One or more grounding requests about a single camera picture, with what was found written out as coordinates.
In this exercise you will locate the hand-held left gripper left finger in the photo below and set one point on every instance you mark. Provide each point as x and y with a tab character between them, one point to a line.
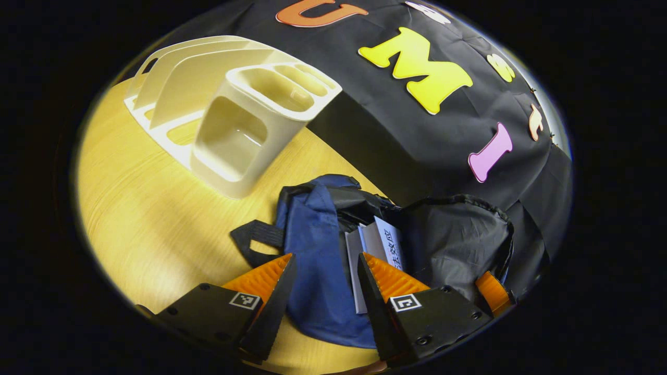
271	312

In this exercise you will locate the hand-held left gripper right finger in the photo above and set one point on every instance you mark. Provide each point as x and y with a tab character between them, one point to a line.
375	312

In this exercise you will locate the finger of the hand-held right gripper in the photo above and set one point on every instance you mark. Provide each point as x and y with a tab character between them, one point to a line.
492	294

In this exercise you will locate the white book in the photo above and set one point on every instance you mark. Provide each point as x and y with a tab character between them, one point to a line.
354	281

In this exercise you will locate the blue schoolbag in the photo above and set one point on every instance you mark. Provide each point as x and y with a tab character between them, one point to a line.
318	291

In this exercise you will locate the grey book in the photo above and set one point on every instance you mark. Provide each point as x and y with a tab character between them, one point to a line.
391	245

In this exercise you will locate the cream plastic bookshelf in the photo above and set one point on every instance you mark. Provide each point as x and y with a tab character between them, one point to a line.
229	140

